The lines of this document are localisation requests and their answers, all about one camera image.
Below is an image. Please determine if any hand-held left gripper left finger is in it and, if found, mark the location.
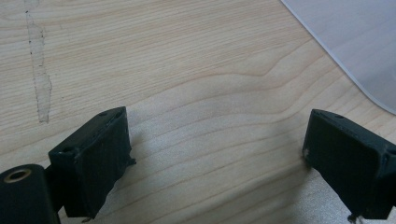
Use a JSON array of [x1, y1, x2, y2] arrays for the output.
[[48, 105, 137, 219]]

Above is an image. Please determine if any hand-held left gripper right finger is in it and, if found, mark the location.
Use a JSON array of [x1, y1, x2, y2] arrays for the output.
[[302, 108, 396, 220]]

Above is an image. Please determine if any clear tape residue strip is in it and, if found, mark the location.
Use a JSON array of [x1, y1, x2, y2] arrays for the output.
[[23, 0, 53, 124]]

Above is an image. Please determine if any white plastic sheet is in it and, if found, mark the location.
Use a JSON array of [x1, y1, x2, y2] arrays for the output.
[[279, 0, 396, 116]]

